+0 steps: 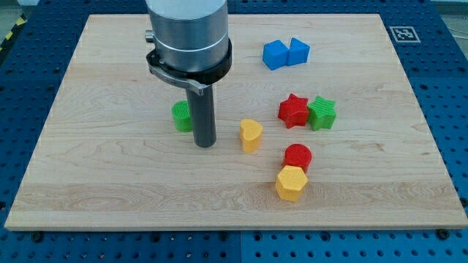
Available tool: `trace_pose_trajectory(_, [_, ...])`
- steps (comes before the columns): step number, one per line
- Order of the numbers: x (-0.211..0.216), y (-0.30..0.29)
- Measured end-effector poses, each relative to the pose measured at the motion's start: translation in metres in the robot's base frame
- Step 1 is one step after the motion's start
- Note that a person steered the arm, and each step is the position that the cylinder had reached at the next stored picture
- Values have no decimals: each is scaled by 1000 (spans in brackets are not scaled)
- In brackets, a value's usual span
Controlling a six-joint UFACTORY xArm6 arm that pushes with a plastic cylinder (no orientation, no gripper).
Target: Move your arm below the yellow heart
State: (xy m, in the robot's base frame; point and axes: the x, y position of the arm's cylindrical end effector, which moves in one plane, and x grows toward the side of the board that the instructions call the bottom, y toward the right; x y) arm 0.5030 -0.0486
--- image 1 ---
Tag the yellow heart block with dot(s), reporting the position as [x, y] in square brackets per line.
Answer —
[251, 133]

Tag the green star block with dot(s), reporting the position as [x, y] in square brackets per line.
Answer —
[321, 113]

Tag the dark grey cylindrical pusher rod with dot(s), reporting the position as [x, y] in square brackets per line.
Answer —
[202, 113]

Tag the yellow black hazard tape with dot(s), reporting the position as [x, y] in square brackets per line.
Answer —
[13, 33]

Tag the blue triangular block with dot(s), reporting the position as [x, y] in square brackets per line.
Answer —
[298, 52]

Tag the red cylinder block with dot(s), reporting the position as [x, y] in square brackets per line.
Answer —
[298, 155]

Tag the red star block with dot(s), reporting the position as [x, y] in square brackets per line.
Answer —
[294, 111]

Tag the yellow hexagon block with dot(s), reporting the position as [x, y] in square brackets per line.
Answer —
[290, 183]

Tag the blue cube block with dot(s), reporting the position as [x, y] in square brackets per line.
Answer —
[275, 54]

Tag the white fiducial marker tag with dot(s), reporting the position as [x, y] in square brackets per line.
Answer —
[404, 34]

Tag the wooden board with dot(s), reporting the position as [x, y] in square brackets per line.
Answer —
[109, 157]

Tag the green cylinder block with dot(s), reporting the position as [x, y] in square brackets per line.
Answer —
[181, 116]

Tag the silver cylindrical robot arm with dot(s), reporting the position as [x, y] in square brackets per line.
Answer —
[192, 49]

